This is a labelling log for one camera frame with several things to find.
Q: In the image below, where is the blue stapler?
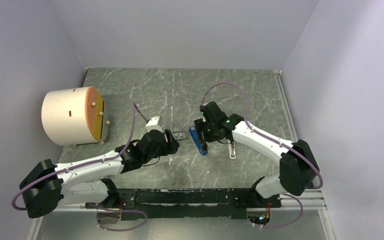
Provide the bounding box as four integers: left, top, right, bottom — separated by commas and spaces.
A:
188, 126, 208, 156

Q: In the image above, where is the beige stapler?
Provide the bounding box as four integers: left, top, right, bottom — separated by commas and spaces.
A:
228, 141, 237, 160

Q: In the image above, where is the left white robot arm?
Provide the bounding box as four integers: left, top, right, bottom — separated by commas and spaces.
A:
11, 129, 180, 219

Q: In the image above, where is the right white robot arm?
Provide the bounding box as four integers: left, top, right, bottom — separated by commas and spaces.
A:
194, 101, 320, 207

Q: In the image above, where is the cream cylindrical drum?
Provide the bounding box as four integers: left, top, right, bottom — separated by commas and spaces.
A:
41, 86, 110, 146

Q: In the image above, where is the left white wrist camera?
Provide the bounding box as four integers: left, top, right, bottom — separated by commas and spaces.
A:
145, 115, 163, 133

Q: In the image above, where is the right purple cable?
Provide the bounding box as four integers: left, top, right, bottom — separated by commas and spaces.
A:
199, 82, 324, 229

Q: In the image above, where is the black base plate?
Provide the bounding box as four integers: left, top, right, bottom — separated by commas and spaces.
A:
99, 188, 282, 221

